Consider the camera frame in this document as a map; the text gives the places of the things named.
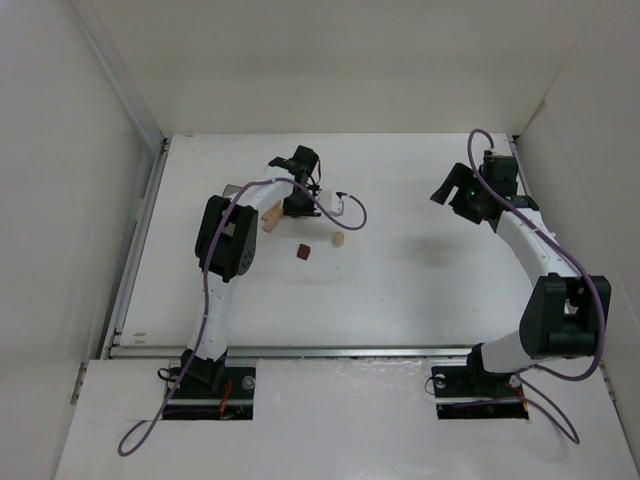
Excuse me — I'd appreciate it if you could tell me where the long light wooden block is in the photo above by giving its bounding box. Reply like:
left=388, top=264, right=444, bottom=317
left=261, top=202, right=283, bottom=233

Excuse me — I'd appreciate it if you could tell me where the light wooden cylinder block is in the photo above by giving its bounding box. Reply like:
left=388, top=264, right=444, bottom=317
left=332, top=232, right=345, bottom=247

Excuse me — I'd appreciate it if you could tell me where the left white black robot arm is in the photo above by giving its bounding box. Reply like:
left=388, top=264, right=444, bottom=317
left=181, top=146, right=319, bottom=392

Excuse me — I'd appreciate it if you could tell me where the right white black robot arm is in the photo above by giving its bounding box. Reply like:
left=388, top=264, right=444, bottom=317
left=431, top=151, right=611, bottom=395

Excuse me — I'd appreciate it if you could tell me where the dark red wooden cube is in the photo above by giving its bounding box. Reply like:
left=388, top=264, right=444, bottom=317
left=296, top=244, right=311, bottom=261

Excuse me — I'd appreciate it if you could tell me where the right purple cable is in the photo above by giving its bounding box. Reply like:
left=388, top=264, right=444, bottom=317
left=467, top=129, right=601, bottom=446

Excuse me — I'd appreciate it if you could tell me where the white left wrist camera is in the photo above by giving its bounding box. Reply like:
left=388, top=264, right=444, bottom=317
left=318, top=190, right=346, bottom=217

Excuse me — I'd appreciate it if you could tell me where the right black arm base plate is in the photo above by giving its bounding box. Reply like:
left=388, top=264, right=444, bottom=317
left=431, top=364, right=518, bottom=399

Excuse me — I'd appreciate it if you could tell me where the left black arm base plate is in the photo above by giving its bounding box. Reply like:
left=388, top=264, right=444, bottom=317
left=173, top=359, right=256, bottom=402

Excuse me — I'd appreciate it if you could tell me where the aluminium rail frame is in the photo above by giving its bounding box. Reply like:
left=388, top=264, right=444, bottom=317
left=97, top=134, right=586, bottom=361

